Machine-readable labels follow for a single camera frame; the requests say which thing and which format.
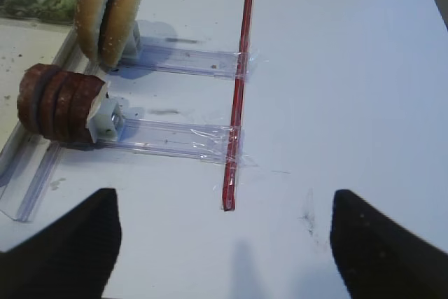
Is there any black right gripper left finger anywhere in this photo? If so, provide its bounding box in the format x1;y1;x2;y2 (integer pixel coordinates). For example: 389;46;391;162
1;188;122;298

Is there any meat patty slice stack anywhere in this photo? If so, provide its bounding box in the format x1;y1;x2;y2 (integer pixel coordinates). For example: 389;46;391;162
17;63;105;144

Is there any sesame bun rear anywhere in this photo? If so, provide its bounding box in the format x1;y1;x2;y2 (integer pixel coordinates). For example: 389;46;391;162
99;0;141;68

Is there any sesame bun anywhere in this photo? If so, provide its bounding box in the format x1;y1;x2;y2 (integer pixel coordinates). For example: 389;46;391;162
74;0;108;63
99;0;141;68

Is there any white pusher block right upper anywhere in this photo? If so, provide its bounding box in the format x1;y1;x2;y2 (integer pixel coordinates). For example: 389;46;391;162
122;21;141;60

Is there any white pusher block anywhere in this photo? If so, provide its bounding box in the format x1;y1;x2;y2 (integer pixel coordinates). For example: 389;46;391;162
86;81;125;143
122;21;141;60

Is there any sesame bun front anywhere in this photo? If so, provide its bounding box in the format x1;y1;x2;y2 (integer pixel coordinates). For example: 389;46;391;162
74;0;108;63

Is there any clear track upper right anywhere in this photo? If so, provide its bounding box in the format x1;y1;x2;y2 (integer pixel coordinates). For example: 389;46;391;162
119;45;253;80

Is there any white pusher block right lower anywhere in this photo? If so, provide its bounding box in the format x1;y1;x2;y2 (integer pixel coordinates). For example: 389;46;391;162
86;81;125;143

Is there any clear track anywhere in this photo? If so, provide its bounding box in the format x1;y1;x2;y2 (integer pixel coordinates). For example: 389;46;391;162
119;45;253;80
97;119;242;164

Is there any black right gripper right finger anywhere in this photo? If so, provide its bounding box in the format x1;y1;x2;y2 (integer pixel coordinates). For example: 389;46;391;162
330;190;447;298

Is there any red plastic strip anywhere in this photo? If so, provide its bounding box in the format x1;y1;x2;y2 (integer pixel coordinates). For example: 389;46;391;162
221;0;253;211

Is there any clear track lower right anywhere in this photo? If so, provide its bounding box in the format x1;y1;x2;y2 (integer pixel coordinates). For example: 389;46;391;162
97;119;242;164

